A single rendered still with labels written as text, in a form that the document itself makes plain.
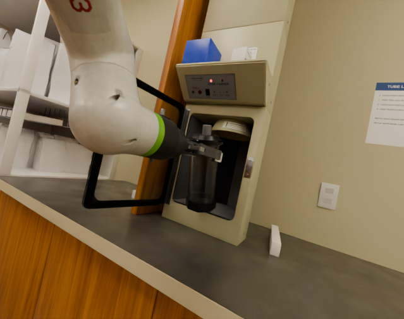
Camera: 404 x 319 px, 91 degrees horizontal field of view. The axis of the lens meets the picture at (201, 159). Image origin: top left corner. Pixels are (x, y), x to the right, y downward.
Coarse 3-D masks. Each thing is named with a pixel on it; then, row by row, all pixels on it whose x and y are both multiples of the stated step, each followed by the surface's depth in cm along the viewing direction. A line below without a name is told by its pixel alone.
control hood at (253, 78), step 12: (240, 60) 59; (252, 60) 58; (264, 60) 56; (180, 72) 71; (192, 72) 69; (204, 72) 67; (216, 72) 65; (228, 72) 63; (240, 72) 61; (252, 72) 59; (264, 72) 58; (180, 84) 74; (240, 84) 63; (252, 84) 62; (264, 84) 60; (240, 96) 66; (252, 96) 64; (264, 96) 62
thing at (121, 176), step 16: (144, 96) 63; (160, 112) 69; (176, 112) 75; (112, 160) 57; (128, 160) 62; (144, 160) 67; (160, 160) 72; (112, 176) 58; (128, 176) 63; (144, 176) 68; (160, 176) 74; (96, 192) 55; (112, 192) 59; (128, 192) 64; (144, 192) 69; (160, 192) 75
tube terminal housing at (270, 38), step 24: (264, 24) 70; (264, 48) 68; (216, 120) 83; (264, 120) 67; (264, 144) 74; (240, 192) 66; (168, 216) 78; (192, 216) 73; (216, 216) 69; (240, 216) 65; (240, 240) 67
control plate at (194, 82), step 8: (192, 80) 71; (200, 80) 69; (208, 80) 68; (216, 80) 66; (224, 80) 65; (232, 80) 64; (192, 88) 73; (200, 88) 71; (208, 88) 70; (216, 88) 68; (224, 88) 67; (232, 88) 65; (192, 96) 75; (200, 96) 73; (208, 96) 72; (216, 96) 70; (224, 96) 69; (232, 96) 67
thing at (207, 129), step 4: (204, 128) 60; (208, 128) 60; (204, 132) 60; (208, 132) 60; (196, 136) 59; (200, 136) 58; (204, 136) 58; (208, 136) 58; (212, 136) 58; (216, 136) 59; (204, 140) 57; (208, 140) 57; (212, 140) 58; (216, 140) 59; (220, 140) 60
